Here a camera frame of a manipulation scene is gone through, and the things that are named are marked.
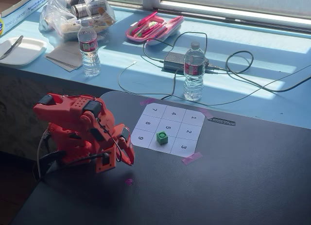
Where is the orange gripper black motor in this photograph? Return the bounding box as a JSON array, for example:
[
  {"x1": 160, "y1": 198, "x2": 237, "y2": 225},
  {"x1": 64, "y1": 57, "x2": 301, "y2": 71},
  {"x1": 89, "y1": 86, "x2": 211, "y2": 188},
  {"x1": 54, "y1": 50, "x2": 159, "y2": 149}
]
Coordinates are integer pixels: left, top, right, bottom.
[{"x1": 113, "y1": 124, "x2": 135, "y2": 167}]

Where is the green cube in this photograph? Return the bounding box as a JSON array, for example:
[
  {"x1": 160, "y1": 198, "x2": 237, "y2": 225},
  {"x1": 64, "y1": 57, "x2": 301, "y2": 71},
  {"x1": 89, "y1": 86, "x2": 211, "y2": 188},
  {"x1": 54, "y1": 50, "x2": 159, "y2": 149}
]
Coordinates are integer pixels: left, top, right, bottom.
[{"x1": 155, "y1": 131, "x2": 169, "y2": 146}]

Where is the white numbered grid paper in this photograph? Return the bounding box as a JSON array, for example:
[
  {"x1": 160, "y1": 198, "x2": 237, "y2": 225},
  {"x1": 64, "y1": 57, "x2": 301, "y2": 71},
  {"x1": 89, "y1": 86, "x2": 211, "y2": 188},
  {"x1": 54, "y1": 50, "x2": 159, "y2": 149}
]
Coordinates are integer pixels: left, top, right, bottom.
[{"x1": 130, "y1": 103, "x2": 205, "y2": 157}]

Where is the black table clamp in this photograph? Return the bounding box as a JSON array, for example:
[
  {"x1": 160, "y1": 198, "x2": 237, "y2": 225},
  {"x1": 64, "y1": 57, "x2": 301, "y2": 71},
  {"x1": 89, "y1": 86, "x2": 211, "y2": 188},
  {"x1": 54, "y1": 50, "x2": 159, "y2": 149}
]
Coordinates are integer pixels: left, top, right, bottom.
[{"x1": 38, "y1": 150, "x2": 68, "y2": 182}]

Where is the black perforated strip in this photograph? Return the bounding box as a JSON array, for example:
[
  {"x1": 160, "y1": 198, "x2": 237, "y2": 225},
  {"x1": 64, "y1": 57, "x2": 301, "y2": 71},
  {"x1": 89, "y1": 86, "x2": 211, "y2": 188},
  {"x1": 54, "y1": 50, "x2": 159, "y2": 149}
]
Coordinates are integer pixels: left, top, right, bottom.
[{"x1": 208, "y1": 117, "x2": 237, "y2": 126}]

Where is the black power adapter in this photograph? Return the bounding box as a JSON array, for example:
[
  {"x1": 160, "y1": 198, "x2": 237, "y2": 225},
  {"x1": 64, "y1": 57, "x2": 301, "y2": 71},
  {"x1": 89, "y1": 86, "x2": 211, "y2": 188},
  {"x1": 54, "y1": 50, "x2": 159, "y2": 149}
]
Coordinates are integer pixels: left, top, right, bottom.
[{"x1": 163, "y1": 51, "x2": 210, "y2": 71}]

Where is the clear water bottle red label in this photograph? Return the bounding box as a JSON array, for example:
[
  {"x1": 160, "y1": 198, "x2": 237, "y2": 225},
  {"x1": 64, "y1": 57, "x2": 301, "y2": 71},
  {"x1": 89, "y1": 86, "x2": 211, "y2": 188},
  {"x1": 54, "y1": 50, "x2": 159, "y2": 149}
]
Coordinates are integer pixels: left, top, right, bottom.
[
  {"x1": 77, "y1": 18, "x2": 102, "y2": 77},
  {"x1": 183, "y1": 41, "x2": 206, "y2": 102}
]

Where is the grey napkin stack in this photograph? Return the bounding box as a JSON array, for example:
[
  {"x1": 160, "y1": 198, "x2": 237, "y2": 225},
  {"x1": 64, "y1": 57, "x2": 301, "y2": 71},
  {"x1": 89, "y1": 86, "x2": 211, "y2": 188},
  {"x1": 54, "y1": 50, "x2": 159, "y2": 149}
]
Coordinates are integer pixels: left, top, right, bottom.
[{"x1": 44, "y1": 41, "x2": 84, "y2": 72}]

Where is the pink pencil case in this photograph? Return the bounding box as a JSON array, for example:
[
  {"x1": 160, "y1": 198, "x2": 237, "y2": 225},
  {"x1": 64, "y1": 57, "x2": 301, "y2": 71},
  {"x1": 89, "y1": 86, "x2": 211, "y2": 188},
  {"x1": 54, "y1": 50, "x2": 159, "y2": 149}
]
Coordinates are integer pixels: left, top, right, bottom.
[{"x1": 124, "y1": 15, "x2": 185, "y2": 46}]

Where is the pink pen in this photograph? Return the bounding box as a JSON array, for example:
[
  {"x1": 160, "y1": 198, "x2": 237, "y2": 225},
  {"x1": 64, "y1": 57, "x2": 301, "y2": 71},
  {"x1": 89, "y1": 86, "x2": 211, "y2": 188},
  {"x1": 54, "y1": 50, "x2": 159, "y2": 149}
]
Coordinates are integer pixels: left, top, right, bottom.
[{"x1": 138, "y1": 11, "x2": 158, "y2": 26}]

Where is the white foam plate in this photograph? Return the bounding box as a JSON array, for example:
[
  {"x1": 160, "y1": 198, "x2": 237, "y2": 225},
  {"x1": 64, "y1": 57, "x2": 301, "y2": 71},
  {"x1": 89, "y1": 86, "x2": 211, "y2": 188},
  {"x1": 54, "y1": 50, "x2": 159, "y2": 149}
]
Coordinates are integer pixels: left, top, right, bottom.
[{"x1": 0, "y1": 36, "x2": 48, "y2": 67}]

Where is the clear plastic bag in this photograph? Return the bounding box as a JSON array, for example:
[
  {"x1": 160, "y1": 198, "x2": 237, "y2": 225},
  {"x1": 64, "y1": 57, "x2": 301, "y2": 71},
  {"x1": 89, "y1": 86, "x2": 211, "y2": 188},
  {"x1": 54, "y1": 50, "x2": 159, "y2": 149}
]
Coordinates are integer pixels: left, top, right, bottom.
[{"x1": 38, "y1": 0, "x2": 117, "y2": 42}]

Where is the silver can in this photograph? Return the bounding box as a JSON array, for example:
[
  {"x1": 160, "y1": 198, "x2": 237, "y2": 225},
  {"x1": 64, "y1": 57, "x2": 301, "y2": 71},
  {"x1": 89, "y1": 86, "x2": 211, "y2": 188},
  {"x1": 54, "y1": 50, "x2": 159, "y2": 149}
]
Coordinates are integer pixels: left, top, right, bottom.
[{"x1": 70, "y1": 0, "x2": 107, "y2": 17}]

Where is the black plastic knife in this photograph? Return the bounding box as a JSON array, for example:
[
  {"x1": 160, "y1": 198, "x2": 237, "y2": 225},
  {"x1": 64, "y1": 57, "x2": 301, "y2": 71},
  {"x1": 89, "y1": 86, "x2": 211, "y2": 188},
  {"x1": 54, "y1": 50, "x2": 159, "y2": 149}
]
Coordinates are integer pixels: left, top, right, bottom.
[{"x1": 0, "y1": 35, "x2": 24, "y2": 60}]

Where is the Tide detergent cardboard box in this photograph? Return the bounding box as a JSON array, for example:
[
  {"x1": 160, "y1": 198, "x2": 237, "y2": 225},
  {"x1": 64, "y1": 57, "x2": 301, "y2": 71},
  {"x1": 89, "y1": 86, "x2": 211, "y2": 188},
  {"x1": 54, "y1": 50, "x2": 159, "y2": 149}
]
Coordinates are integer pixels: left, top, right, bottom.
[{"x1": 0, "y1": 0, "x2": 49, "y2": 38}]

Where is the black gripper wiring cable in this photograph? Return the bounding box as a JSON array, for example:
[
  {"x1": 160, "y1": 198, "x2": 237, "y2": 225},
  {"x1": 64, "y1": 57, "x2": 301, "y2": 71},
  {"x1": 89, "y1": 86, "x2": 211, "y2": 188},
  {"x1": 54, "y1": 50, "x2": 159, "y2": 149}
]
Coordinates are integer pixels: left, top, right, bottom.
[{"x1": 94, "y1": 117, "x2": 122, "y2": 163}]

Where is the orange camera mount block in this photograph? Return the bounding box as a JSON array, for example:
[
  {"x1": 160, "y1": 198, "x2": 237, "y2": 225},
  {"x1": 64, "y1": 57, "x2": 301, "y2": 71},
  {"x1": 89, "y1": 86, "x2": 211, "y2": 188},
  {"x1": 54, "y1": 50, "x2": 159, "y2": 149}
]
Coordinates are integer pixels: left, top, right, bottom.
[{"x1": 95, "y1": 148, "x2": 116, "y2": 174}]

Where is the thin white charging cable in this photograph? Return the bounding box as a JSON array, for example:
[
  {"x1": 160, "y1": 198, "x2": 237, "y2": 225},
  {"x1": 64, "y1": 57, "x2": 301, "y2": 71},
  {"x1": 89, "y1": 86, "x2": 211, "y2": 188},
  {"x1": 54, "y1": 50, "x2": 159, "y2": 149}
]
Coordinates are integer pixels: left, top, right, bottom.
[{"x1": 118, "y1": 61, "x2": 171, "y2": 98}]

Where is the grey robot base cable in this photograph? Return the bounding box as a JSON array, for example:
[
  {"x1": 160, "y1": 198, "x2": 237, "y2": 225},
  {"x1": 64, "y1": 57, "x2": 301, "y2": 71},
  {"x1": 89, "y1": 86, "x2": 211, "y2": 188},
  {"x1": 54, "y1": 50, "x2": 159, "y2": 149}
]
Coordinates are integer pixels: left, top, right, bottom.
[{"x1": 35, "y1": 128, "x2": 51, "y2": 181}]

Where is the long thin grey cable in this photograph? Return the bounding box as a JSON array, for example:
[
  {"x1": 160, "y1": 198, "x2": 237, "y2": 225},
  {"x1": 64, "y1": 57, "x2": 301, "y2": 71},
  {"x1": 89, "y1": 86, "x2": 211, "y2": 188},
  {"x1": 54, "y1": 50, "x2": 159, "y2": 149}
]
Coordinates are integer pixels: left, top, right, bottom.
[{"x1": 160, "y1": 64, "x2": 311, "y2": 106}]

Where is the black looped adapter cord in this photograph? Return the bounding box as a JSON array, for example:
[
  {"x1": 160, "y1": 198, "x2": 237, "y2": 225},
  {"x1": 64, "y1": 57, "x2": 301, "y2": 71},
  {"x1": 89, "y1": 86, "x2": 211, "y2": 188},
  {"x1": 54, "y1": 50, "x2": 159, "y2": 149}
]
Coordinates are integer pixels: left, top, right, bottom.
[{"x1": 142, "y1": 32, "x2": 208, "y2": 65}]

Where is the window frame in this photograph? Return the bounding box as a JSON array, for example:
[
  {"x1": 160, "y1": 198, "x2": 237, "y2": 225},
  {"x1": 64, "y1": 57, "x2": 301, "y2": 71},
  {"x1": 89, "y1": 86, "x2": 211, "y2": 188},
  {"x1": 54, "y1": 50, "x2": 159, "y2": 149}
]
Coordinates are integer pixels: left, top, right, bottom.
[{"x1": 106, "y1": 0, "x2": 311, "y2": 34}]

